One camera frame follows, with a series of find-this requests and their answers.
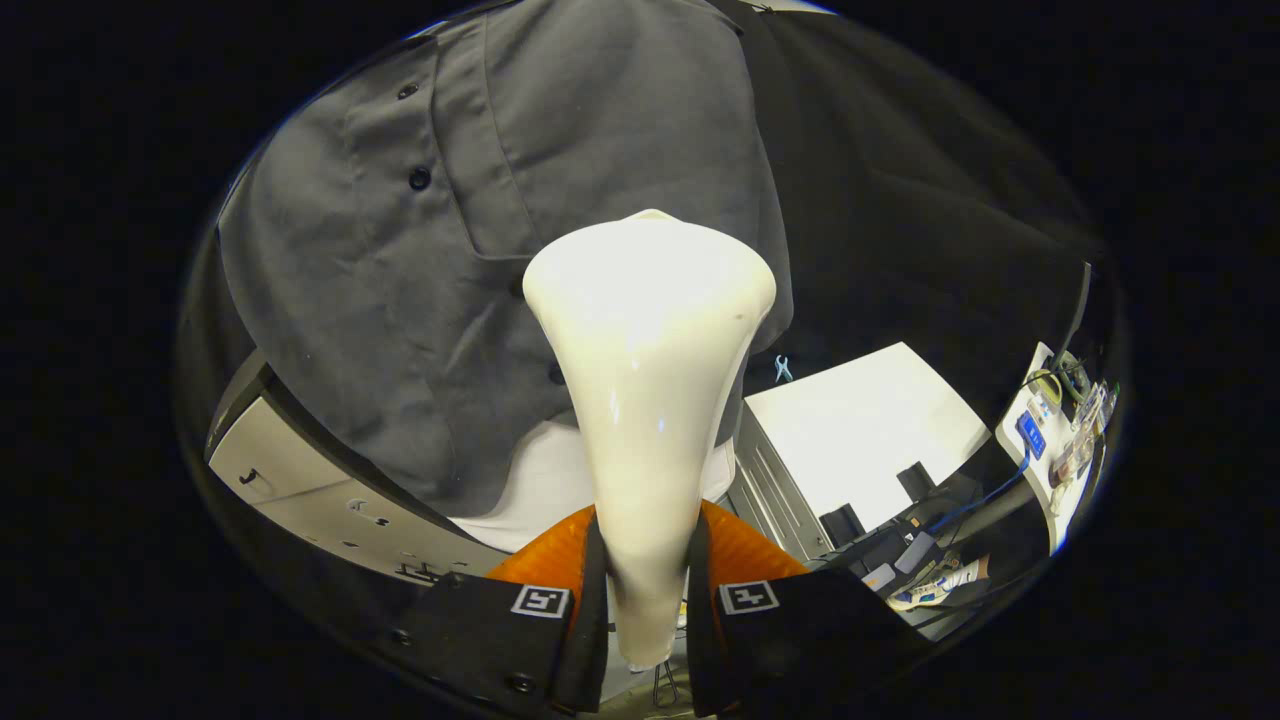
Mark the white garment steamer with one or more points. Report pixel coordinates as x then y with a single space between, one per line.
650 350

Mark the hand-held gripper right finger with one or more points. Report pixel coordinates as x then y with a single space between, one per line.
810 640

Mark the grey drawer cabinet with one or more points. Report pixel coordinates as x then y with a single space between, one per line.
320 490

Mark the white cabinet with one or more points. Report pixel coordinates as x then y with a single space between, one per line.
860 430

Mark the grey button shirt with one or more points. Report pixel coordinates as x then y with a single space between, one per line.
380 280

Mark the blue device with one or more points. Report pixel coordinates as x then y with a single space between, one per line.
1031 435

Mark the white side desk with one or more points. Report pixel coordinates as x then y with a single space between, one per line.
1020 395

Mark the white sneaker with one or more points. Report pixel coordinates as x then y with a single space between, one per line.
930 592

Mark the light blue clip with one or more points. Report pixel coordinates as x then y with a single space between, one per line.
783 369

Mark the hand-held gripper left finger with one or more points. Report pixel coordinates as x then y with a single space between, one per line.
490 640

